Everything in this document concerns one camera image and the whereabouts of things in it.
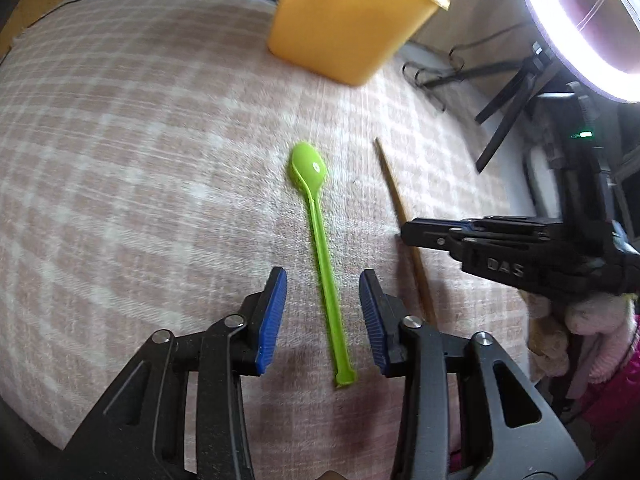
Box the long brown wooden chopstick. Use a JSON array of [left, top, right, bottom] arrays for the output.
[[373, 136, 440, 326]]

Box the green plastic spoon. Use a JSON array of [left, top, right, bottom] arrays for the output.
[[288, 142, 357, 388]]

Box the plush toy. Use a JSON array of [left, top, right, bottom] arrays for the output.
[[521, 292, 638, 396]]

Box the pink cloth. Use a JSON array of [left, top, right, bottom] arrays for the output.
[[582, 330, 639, 454]]

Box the black tripod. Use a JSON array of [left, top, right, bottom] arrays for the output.
[[429, 41, 566, 174]]

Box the yellow plastic container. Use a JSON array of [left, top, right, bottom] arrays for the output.
[[267, 0, 450, 87]]

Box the pink checkered tablecloth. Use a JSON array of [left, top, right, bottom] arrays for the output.
[[1, 0, 516, 479]]

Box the black power cable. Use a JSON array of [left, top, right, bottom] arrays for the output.
[[400, 22, 532, 114]]

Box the white ring light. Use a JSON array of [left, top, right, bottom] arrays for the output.
[[525, 0, 639, 103]]

